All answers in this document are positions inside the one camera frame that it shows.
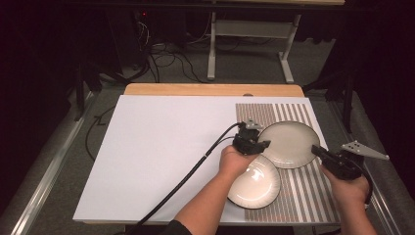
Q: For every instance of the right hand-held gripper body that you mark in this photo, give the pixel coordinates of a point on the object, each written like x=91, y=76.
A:
x=342, y=166

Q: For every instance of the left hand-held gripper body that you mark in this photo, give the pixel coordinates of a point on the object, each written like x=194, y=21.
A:
x=246, y=142

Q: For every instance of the beige plate black rim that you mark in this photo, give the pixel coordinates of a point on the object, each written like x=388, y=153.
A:
x=257, y=186
x=290, y=143

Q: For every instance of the person's left hand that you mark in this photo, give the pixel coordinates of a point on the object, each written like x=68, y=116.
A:
x=233, y=161

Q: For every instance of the person's right hand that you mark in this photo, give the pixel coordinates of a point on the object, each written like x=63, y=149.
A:
x=349, y=191

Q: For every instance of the striped beige placemat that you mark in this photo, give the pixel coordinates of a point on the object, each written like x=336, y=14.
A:
x=303, y=196

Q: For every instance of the wooden table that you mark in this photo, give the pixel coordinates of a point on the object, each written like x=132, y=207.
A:
x=212, y=89

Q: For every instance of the black tripod stand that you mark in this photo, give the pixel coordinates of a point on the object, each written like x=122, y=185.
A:
x=342, y=91
x=86, y=84

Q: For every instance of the white board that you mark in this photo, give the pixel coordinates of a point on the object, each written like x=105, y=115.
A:
x=147, y=156

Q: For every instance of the black sleeve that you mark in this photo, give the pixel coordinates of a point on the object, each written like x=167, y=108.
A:
x=176, y=228

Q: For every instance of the aluminium rail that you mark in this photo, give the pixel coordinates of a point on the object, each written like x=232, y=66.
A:
x=49, y=169
x=381, y=209

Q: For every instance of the white metal frame desk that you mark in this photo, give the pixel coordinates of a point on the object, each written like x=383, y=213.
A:
x=251, y=28

